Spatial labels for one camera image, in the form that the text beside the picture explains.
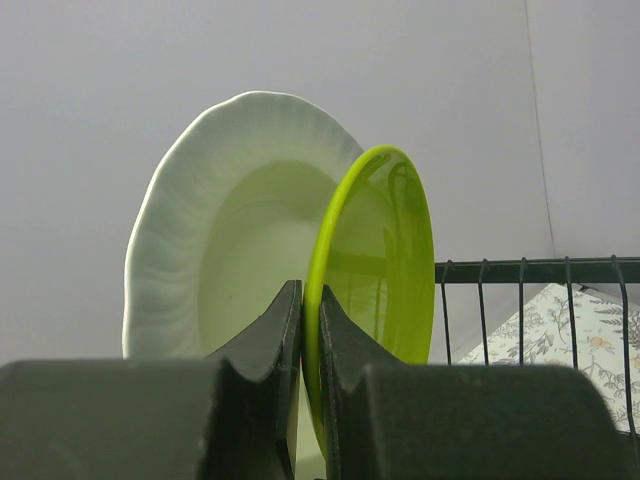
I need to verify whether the lime green small plate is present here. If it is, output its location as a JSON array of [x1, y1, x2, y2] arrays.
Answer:
[[302, 145, 436, 452]]

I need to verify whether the floral patterned table mat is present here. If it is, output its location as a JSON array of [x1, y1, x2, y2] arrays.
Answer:
[[461, 284, 639, 432]]

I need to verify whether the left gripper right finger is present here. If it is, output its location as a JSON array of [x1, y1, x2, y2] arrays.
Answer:
[[319, 289, 639, 479]]

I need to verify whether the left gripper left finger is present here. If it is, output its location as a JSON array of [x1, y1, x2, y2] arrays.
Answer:
[[1, 280, 302, 479]]

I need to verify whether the black wire dish rack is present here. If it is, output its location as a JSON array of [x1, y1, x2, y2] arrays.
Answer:
[[436, 256, 639, 437]]

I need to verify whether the white scalloped plate front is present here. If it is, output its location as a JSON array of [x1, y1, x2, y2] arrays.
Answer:
[[122, 91, 363, 479]]

